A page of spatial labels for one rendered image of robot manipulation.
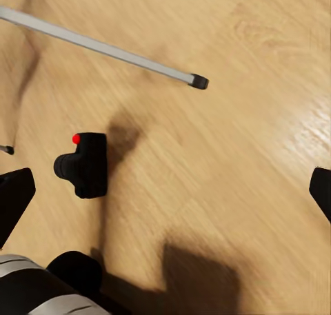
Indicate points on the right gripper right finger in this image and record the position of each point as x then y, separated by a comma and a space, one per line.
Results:
320, 189

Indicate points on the camera tripod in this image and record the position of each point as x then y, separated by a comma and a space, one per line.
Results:
53, 30

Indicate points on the digital camera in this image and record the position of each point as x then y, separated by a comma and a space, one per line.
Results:
86, 168

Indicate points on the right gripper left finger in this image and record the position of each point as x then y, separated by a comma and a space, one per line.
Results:
16, 191

